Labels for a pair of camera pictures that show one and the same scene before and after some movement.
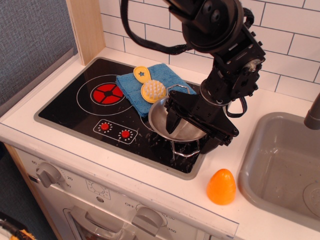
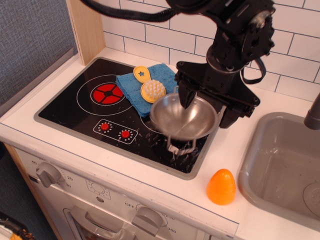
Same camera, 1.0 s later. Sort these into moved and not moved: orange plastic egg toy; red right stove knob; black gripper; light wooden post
Moved: black gripper
Not moved: light wooden post; orange plastic egg toy; red right stove knob
